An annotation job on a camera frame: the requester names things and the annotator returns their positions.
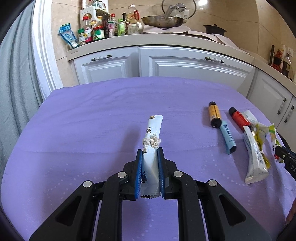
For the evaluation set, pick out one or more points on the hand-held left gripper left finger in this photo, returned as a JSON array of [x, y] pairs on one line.
[[138, 171]]

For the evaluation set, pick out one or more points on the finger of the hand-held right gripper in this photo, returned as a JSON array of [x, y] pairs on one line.
[[291, 153], [280, 153]]

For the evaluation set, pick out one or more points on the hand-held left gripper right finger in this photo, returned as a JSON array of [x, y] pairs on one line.
[[161, 171]]

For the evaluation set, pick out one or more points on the twisted green white wrapper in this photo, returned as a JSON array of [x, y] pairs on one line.
[[272, 130]]

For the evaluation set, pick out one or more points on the white toothpaste tube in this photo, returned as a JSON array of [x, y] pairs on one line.
[[254, 162]]

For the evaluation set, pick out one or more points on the white paper wrapper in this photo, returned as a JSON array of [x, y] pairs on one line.
[[251, 115]]

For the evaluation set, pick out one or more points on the small red bottle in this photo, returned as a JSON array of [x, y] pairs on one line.
[[238, 118]]

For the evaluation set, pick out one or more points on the light blue tube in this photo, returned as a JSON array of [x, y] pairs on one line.
[[227, 138]]

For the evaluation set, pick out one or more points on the small yellow black bottle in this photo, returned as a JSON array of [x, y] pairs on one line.
[[214, 113]]

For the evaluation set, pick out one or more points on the person's right hand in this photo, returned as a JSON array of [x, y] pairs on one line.
[[291, 216]]

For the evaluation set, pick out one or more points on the purple tablecloth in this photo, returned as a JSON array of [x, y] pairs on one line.
[[92, 127]]

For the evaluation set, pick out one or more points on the dark sauce bottle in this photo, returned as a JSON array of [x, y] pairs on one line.
[[286, 66]]

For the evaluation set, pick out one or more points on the red jar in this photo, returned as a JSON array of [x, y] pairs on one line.
[[278, 59]]

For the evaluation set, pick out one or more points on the dark olive oil bottle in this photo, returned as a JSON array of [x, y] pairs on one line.
[[271, 55]]

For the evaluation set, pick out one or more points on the narrow white cabinet door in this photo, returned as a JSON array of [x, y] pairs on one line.
[[104, 69]]

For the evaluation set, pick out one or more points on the wide white cabinet drawer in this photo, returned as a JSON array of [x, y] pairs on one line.
[[196, 69]]

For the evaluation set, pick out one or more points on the white cloth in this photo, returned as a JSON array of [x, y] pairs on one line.
[[231, 44], [166, 30]]

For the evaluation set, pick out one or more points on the beige kitchen countertop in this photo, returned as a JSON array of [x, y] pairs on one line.
[[138, 40]]

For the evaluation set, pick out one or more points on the black cooking pot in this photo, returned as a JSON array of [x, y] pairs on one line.
[[214, 29]]

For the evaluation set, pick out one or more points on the cluster of condiment bottles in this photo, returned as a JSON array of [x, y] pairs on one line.
[[111, 27]]

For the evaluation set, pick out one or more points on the steel wok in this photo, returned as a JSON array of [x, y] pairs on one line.
[[161, 22]]

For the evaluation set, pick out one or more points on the grey door curtain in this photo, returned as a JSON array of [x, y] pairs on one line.
[[16, 81]]

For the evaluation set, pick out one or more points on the blue seasoning packet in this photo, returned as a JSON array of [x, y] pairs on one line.
[[68, 36]]

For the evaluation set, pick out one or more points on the white lid holder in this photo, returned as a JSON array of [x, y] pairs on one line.
[[186, 14]]

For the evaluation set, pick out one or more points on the white spice rack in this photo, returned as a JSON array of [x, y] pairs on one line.
[[92, 12]]

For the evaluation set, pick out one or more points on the glass pot lid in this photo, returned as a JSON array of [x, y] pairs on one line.
[[192, 7]]

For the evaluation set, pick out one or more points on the white wall socket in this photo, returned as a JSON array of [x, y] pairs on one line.
[[290, 51]]

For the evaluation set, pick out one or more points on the white door frame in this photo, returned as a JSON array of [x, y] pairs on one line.
[[46, 46]]

